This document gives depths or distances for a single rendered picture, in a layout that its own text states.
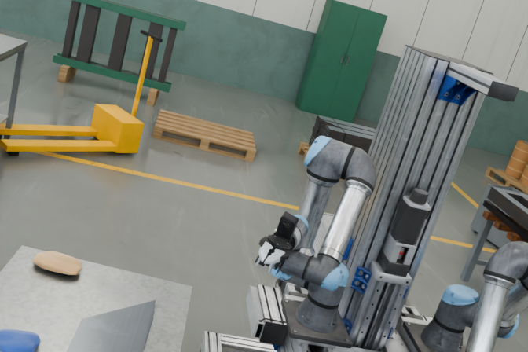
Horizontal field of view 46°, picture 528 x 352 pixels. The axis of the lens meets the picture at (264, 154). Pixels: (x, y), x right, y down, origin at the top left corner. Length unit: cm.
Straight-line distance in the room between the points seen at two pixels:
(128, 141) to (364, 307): 440
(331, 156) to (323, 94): 898
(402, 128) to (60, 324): 128
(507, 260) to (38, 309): 140
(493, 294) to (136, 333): 107
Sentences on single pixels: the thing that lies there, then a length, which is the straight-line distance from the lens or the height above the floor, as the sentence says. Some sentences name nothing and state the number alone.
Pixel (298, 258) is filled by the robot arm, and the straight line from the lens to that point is 194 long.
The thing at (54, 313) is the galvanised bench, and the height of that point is 105.
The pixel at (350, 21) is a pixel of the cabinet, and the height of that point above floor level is 169.
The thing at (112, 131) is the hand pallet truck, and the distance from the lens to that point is 648.
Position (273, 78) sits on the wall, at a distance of 1148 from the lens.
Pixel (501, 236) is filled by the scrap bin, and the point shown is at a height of 14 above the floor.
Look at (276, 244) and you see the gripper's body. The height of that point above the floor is 146.
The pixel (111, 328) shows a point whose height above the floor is 107.
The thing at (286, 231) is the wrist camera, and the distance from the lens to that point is 176.
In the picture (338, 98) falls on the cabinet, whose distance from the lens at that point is 1111.
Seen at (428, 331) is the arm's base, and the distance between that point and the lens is 248.
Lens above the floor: 216
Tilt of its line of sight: 16 degrees down
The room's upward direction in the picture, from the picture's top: 16 degrees clockwise
